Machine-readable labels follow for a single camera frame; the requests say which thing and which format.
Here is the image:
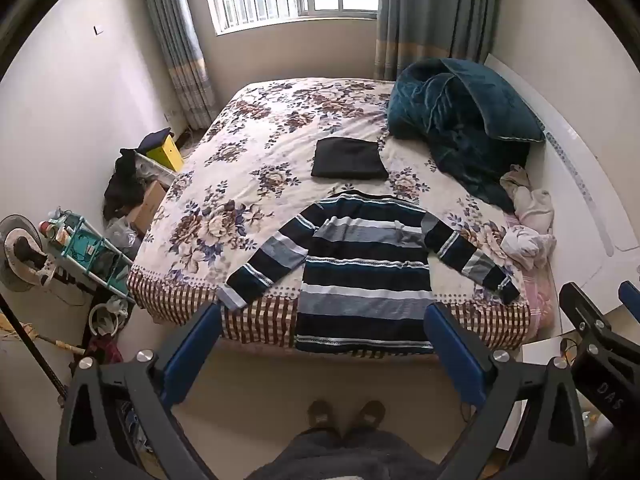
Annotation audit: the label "black pole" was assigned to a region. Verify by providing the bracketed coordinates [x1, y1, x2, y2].
[0, 292, 67, 397]

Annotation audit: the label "grey-blue curtain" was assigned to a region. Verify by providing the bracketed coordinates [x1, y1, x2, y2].
[374, 0, 503, 81]
[137, 0, 218, 131]

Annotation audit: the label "black clothes pile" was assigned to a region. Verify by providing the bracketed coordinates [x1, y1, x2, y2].
[102, 149, 151, 221]

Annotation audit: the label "person's brown slipper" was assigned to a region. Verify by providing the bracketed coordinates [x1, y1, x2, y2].
[356, 400, 387, 429]
[307, 400, 337, 429]

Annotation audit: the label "standing fan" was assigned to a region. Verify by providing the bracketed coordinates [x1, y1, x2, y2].
[0, 214, 52, 293]

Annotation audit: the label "person's grey trousers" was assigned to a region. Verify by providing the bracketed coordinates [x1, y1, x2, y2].
[245, 427, 441, 480]

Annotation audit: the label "teal velvet pillow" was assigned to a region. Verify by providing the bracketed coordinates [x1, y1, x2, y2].
[440, 58, 547, 143]

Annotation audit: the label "striped knit sweater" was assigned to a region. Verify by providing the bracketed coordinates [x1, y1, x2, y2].
[218, 190, 521, 359]

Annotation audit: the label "teal storage rack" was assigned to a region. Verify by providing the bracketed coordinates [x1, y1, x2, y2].
[45, 209, 137, 307]

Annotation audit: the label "black folded garment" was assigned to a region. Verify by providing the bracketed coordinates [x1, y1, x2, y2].
[310, 136, 390, 181]

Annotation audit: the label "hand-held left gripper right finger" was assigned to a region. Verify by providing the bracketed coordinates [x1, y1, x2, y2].
[423, 301, 591, 480]

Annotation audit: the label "teal velvet quilt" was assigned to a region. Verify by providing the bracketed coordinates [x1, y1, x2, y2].
[386, 60, 531, 213]

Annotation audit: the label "yellow box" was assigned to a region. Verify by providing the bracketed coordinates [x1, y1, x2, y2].
[145, 135, 184, 173]

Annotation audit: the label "bamboo stick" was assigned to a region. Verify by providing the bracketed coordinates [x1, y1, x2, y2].
[0, 325, 87, 355]

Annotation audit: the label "pink checked cloth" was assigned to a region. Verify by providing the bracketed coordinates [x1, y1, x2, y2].
[505, 212, 557, 333]

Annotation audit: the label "cardboard box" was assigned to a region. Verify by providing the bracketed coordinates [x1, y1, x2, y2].
[125, 180, 168, 235]

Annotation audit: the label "dark red cloth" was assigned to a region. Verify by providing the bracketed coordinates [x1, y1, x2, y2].
[84, 334, 124, 367]

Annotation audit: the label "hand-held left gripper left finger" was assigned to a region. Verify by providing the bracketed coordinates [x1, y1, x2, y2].
[56, 301, 224, 480]

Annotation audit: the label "dark blue cloth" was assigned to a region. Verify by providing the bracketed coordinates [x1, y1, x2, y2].
[137, 129, 174, 154]

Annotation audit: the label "beige crumpled garment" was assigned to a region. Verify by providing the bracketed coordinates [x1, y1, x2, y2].
[500, 164, 556, 233]

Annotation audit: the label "bed with floral sheet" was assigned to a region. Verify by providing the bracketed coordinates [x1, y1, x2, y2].
[125, 77, 556, 361]

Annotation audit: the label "white crumpled garment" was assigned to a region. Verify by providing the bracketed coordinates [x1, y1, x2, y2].
[500, 225, 557, 271]

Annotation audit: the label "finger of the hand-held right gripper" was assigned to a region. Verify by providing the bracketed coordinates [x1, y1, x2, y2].
[558, 282, 615, 346]
[618, 280, 640, 323]

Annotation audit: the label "white headboard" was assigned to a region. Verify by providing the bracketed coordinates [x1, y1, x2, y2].
[482, 52, 640, 273]

